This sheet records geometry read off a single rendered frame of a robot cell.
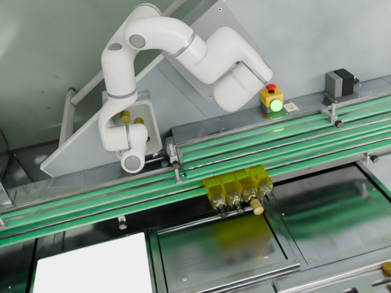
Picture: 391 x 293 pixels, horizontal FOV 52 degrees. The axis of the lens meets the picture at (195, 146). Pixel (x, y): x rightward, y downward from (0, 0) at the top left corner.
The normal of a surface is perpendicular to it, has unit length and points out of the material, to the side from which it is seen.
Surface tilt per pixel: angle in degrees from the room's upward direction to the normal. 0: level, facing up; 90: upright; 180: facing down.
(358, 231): 90
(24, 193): 90
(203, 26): 5
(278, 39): 0
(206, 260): 90
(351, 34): 0
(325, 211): 90
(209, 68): 13
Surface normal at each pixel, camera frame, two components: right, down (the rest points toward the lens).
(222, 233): -0.16, -0.81
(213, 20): 0.13, 0.51
